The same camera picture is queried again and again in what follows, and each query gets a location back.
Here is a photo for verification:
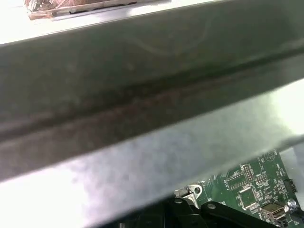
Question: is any green motherboard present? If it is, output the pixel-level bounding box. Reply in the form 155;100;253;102
173;147;304;228

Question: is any open black PC case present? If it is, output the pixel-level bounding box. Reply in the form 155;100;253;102
0;0;304;228

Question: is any black pin header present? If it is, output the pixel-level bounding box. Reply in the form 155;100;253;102
283;178;298;193

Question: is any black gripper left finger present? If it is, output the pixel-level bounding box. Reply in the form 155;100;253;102
118;198;201;228

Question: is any silver USB port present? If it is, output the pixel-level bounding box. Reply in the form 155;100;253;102
260;201;287;220

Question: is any square brown base plate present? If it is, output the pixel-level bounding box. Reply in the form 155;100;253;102
23;0;172;21

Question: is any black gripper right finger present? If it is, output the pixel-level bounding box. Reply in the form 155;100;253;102
199;201;274;228

